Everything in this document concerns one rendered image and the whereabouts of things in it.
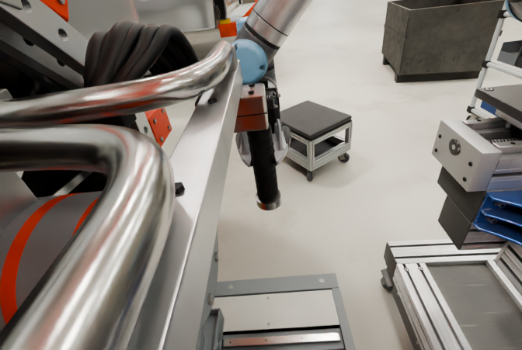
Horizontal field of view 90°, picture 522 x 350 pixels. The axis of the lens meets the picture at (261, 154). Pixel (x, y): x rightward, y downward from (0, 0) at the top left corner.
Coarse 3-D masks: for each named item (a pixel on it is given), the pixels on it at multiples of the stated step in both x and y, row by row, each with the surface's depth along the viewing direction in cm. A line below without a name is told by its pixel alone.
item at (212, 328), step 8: (216, 312) 89; (208, 320) 88; (216, 320) 87; (200, 328) 84; (208, 328) 85; (216, 328) 83; (208, 336) 84; (216, 336) 81; (208, 344) 82; (216, 344) 80
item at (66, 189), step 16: (0, 64) 32; (16, 64) 33; (0, 80) 35; (16, 80) 35; (32, 80) 35; (48, 80) 37; (16, 96) 36; (32, 176) 50; (48, 176) 50; (64, 176) 43; (80, 176) 44; (96, 176) 50; (48, 192) 39; (64, 192) 40
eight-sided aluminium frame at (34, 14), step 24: (0, 0) 23; (24, 0) 26; (0, 24) 27; (24, 24) 25; (48, 24) 28; (0, 48) 28; (24, 48) 29; (48, 48) 29; (72, 48) 31; (48, 72) 33; (72, 72) 36; (144, 120) 46
